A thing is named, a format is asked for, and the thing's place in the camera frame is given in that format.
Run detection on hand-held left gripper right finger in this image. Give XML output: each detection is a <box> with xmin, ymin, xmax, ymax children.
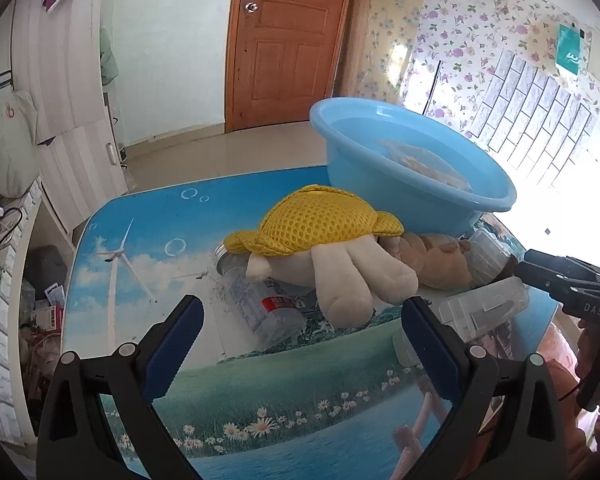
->
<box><xmin>401</xmin><ymin>296</ymin><xmax>571</xmax><ymax>480</ymax></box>

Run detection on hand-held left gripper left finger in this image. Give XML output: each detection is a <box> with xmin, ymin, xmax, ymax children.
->
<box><xmin>37</xmin><ymin>295</ymin><xmax>206</xmax><ymax>480</ymax></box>

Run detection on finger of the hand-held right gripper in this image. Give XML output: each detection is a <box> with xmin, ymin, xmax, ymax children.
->
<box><xmin>512</xmin><ymin>261</ymin><xmax>582</xmax><ymax>307</ymax></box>
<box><xmin>524</xmin><ymin>249</ymin><xmax>600</xmax><ymax>287</ymax></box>

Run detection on clear floss pick box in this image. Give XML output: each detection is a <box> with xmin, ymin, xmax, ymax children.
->
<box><xmin>467</xmin><ymin>227</ymin><xmax>521</xmax><ymax>288</ymax></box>

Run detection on clear plastic storage box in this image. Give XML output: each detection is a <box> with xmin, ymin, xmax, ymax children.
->
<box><xmin>437</xmin><ymin>277</ymin><xmax>530</xmax><ymax>333</ymax></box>

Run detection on clear bottle red label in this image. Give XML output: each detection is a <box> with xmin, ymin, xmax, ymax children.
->
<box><xmin>212</xmin><ymin>245</ymin><xmax>321</xmax><ymax>348</ymax></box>

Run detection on yellow mesh white plush toy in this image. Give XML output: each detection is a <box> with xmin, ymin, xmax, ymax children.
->
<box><xmin>223</xmin><ymin>185</ymin><xmax>421</xmax><ymax>326</ymax></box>

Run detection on light blue plastic basin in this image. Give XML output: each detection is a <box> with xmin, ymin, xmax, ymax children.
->
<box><xmin>309</xmin><ymin>97</ymin><xmax>517</xmax><ymax>236</ymax></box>

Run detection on scenery printed desktop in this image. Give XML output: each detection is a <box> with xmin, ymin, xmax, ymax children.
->
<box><xmin>62</xmin><ymin>162</ymin><xmax>561</xmax><ymax>480</ymax></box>

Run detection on clear cotton swab box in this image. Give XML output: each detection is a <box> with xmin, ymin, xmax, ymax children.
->
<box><xmin>392</xmin><ymin>320</ymin><xmax>513</xmax><ymax>368</ymax></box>

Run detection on brown plush toy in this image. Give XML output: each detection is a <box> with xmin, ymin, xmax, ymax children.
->
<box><xmin>380</xmin><ymin>232</ymin><xmax>473</xmax><ymax>291</ymax></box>

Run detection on orange cloth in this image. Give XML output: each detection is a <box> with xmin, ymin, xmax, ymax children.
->
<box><xmin>545</xmin><ymin>327</ymin><xmax>600</xmax><ymax>480</ymax></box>

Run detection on red white small box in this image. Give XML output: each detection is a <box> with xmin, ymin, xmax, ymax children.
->
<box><xmin>32</xmin><ymin>305</ymin><xmax>63</xmax><ymax>333</ymax></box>

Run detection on dark grey bag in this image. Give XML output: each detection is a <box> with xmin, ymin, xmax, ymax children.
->
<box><xmin>24</xmin><ymin>245</ymin><xmax>68</xmax><ymax>303</ymax></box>

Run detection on white brick pattern shelf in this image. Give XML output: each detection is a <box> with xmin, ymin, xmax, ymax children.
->
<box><xmin>0</xmin><ymin>180</ymin><xmax>76</xmax><ymax>466</ymax></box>

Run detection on white low cabinet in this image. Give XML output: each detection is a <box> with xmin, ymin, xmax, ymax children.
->
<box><xmin>40</xmin><ymin>120</ymin><xmax>130</xmax><ymax>233</ymax></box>

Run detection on grey tote bag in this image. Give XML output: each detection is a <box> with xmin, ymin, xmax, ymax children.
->
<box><xmin>0</xmin><ymin>91</ymin><xmax>41</xmax><ymax>198</ymax></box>

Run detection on white wooden wardrobe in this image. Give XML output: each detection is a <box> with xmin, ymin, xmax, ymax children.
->
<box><xmin>10</xmin><ymin>0</ymin><xmax>116</xmax><ymax>141</ymax></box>

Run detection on brown wooden door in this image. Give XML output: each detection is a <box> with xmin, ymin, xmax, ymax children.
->
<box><xmin>224</xmin><ymin>0</ymin><xmax>358</xmax><ymax>135</ymax></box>

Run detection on white brick wall panel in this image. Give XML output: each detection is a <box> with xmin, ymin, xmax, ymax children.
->
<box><xmin>467</xmin><ymin>50</ymin><xmax>600</xmax><ymax>186</ymax></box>

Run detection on green wall poster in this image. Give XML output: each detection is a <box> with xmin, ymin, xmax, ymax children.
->
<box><xmin>554</xmin><ymin>22</ymin><xmax>593</xmax><ymax>77</ymax></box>

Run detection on tangled cables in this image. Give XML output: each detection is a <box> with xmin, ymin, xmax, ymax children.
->
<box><xmin>0</xmin><ymin>205</ymin><xmax>26</xmax><ymax>256</ymax></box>

